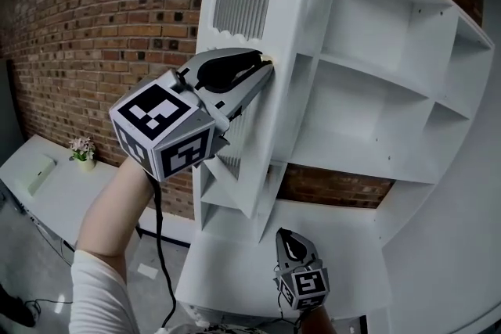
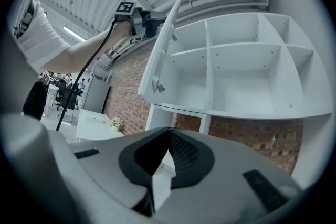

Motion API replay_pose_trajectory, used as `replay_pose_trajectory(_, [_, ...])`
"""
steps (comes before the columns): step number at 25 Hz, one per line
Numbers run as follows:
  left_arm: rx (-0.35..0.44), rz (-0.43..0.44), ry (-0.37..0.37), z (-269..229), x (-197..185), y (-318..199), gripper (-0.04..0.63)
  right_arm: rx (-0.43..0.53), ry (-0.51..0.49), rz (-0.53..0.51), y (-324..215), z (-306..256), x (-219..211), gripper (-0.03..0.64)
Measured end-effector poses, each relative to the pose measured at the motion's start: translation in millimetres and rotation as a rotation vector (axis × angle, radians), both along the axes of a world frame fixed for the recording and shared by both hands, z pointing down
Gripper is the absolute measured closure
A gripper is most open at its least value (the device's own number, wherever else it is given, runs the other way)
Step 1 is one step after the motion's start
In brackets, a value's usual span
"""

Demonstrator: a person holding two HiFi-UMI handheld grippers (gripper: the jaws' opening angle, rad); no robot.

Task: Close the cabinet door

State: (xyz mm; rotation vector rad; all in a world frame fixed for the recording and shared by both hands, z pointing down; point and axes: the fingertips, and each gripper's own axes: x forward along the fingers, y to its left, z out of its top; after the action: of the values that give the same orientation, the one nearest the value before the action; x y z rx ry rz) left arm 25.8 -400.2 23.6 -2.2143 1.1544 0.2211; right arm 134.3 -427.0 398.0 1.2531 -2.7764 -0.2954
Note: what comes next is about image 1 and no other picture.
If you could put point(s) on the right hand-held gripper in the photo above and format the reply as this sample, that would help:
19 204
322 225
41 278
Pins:
309 283

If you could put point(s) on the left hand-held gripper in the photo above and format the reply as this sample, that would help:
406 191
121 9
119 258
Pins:
156 117

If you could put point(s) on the gold door knob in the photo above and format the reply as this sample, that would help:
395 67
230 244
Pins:
269 58

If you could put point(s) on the white fluted-glass cabinet door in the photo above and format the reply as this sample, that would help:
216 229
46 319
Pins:
289 11

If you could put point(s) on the person's left forearm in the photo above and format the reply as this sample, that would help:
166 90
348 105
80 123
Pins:
113 215

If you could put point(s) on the person's right forearm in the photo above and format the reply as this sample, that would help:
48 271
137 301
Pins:
318 320

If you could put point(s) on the white open-shelf cabinet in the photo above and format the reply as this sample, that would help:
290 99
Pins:
352 109

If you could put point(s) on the white paper sheet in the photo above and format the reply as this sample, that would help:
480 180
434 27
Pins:
146 270

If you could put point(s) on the pink flowers in pale pot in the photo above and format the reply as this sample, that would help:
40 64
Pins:
83 154

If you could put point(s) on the person's white sleeve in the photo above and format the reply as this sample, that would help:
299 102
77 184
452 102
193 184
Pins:
98 293

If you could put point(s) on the white side table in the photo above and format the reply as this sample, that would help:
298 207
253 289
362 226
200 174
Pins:
78 199

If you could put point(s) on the pale green flat box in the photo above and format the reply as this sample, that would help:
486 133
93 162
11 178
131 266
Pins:
40 174

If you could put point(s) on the grey panel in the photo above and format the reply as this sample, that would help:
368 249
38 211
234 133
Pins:
9 109

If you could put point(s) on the black floor object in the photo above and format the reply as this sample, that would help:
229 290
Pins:
15 305

